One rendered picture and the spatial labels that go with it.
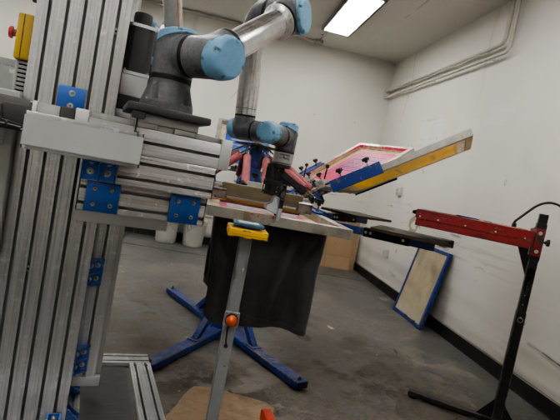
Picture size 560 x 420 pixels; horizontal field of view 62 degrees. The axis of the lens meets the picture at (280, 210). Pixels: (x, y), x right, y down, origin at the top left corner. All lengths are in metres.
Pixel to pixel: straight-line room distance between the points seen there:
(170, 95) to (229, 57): 0.20
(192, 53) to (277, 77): 5.28
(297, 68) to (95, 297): 5.37
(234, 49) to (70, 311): 0.94
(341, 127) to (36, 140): 5.72
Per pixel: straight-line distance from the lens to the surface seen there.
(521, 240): 2.63
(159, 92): 1.35
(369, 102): 6.82
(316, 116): 6.59
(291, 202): 2.31
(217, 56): 1.26
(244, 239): 1.51
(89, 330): 1.71
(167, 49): 1.37
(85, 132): 1.20
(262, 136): 1.59
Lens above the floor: 1.14
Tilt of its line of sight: 4 degrees down
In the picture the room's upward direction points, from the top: 11 degrees clockwise
